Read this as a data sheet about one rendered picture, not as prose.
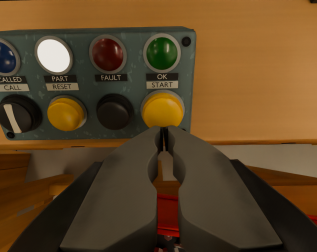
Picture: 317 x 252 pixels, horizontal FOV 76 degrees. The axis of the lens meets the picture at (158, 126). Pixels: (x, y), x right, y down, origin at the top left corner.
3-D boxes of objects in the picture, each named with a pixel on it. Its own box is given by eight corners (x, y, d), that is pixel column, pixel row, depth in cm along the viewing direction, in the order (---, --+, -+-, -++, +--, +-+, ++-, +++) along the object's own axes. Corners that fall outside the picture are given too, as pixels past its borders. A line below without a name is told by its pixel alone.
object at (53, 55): (75, 73, 14) (66, 64, 12) (43, 74, 14) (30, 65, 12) (76, 47, 14) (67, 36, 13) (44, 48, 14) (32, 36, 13)
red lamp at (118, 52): (126, 72, 14) (123, 63, 12) (94, 73, 14) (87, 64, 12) (126, 46, 14) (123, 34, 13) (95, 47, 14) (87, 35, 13)
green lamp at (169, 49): (178, 71, 14) (180, 62, 12) (145, 72, 14) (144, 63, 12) (177, 45, 14) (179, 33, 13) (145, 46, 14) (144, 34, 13)
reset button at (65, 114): (87, 125, 16) (82, 133, 15) (56, 126, 16) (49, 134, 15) (81, 96, 15) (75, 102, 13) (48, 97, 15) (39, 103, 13)
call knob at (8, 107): (44, 127, 16) (36, 135, 15) (11, 128, 16) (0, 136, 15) (34, 95, 14) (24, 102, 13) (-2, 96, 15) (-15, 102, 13)
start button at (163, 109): (181, 126, 16) (183, 134, 15) (144, 127, 16) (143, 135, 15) (182, 91, 14) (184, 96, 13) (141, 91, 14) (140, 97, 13)
